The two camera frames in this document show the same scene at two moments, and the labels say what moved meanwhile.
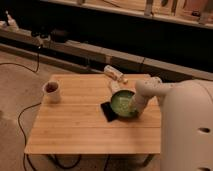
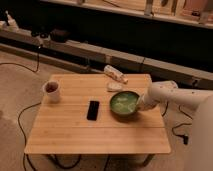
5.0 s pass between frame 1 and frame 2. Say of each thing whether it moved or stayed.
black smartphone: moved
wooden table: stayed
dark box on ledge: stayed
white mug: stayed
